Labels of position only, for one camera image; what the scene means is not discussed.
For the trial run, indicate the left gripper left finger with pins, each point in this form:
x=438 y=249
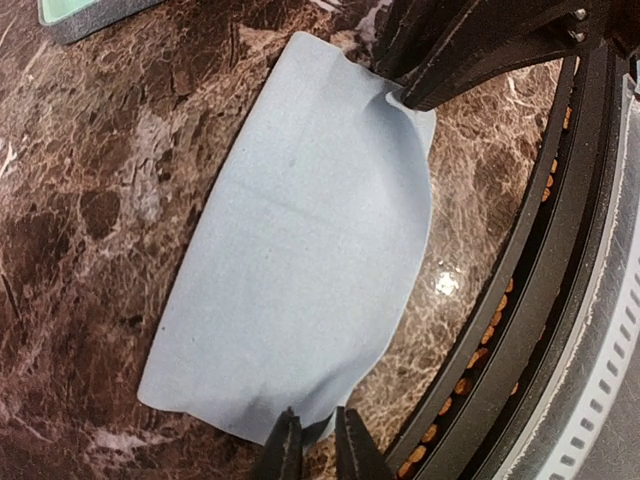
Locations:
x=282 y=455

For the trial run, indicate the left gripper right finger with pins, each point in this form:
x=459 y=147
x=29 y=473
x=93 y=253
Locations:
x=357 y=456

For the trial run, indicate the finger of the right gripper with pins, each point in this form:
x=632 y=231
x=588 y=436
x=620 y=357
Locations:
x=488 y=38
x=412 y=32

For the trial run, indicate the blue cleaning cloth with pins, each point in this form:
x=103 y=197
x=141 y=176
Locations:
x=305 y=255

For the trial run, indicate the dark grey glasses case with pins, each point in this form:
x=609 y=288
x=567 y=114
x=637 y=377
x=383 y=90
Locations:
x=68 y=21

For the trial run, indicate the black front rail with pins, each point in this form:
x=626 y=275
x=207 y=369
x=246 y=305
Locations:
x=480 y=400

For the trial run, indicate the white cable duct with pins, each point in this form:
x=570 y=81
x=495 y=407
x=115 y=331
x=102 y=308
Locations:
x=568 y=419

